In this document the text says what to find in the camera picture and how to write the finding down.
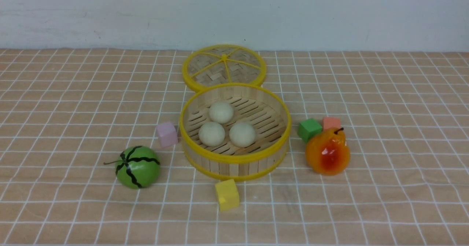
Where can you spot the yellow cube block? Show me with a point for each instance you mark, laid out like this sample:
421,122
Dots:
227,195

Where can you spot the bamboo steamer lid yellow rim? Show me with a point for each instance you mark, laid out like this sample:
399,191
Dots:
223,63

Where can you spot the green cube block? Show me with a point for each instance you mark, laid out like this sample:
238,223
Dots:
308,129

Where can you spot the salmon orange cube block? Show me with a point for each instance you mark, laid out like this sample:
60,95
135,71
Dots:
330,122

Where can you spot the green toy watermelon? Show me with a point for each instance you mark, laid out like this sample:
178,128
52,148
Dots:
137,167

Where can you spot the orange checked tablecloth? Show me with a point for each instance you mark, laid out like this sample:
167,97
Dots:
65,112

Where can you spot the bamboo steamer tray yellow rims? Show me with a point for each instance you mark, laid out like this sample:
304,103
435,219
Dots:
257,106

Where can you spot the orange toy pear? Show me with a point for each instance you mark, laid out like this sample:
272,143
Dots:
327,153

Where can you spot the pink cube block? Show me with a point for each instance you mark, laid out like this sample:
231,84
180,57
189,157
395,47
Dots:
167,134

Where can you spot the white bun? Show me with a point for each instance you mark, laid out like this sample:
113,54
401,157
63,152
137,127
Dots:
211,134
242,134
221,112

